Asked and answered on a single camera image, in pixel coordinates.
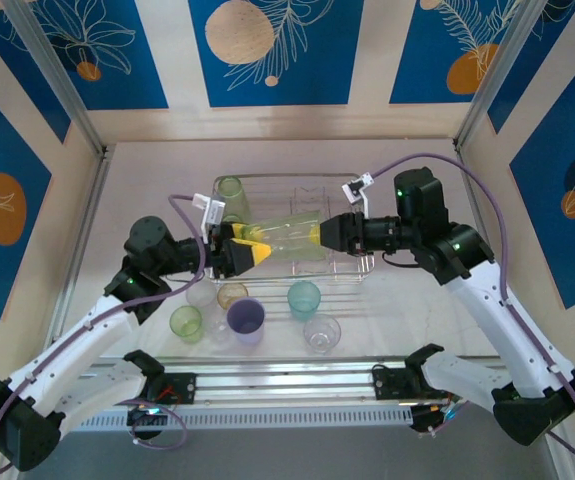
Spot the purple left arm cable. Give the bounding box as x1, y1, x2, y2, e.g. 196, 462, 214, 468
0, 193, 208, 475

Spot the aluminium frame post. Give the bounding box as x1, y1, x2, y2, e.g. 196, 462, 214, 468
454, 0, 551, 150
4, 0, 113, 159

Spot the metal wire dish rack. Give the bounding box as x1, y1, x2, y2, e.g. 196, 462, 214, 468
206, 172, 379, 282

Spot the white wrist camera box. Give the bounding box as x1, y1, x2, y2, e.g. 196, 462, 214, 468
192, 192, 227, 225
341, 171, 376, 214

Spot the amber translucent plastic cup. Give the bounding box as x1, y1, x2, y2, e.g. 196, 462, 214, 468
216, 282, 249, 309

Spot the purple plastic cup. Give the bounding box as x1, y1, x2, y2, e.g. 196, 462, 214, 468
225, 297, 267, 345

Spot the teal translucent plastic cup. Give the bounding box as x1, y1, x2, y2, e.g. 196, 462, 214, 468
286, 280, 322, 322

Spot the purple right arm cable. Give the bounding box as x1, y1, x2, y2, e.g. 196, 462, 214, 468
370, 152, 575, 466

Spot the black connector box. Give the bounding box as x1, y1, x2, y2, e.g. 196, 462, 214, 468
409, 403, 451, 437
125, 405, 168, 441

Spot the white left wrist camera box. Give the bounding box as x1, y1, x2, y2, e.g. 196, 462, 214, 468
192, 192, 227, 225

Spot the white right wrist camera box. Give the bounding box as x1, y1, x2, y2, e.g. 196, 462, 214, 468
341, 171, 376, 214

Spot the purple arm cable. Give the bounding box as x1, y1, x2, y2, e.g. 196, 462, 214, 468
370, 152, 575, 466
0, 193, 208, 475

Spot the white slotted cable duct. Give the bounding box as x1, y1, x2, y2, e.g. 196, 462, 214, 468
61, 405, 414, 434

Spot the aluminium mounting beam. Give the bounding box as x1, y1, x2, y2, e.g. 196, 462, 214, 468
9, 357, 566, 415

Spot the small green translucent cup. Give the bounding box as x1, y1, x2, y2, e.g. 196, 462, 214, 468
169, 305, 204, 345

